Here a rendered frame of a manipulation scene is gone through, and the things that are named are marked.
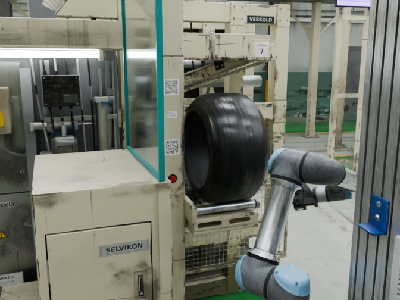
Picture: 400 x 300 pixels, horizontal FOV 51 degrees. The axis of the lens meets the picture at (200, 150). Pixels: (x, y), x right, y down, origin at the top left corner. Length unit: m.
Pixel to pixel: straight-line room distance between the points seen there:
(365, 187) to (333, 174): 0.29
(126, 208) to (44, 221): 0.23
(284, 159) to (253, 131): 0.49
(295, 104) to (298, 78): 0.71
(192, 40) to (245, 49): 0.32
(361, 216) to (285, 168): 0.37
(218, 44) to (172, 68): 0.44
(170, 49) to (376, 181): 1.18
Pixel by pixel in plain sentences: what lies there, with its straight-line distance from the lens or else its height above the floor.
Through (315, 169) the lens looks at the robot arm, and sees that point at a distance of 1.50.
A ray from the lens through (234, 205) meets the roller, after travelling 2.17.
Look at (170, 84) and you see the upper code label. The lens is 2.02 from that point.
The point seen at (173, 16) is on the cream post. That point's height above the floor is 1.83.
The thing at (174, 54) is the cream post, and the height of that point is 1.66.
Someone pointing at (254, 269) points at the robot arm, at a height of 0.93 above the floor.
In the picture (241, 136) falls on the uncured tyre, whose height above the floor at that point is 1.29.
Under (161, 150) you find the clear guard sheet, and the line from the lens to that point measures 1.26.
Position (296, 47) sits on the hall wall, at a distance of 12.21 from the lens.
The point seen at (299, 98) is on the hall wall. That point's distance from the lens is 12.21.
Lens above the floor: 1.62
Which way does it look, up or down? 12 degrees down
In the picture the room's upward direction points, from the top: straight up
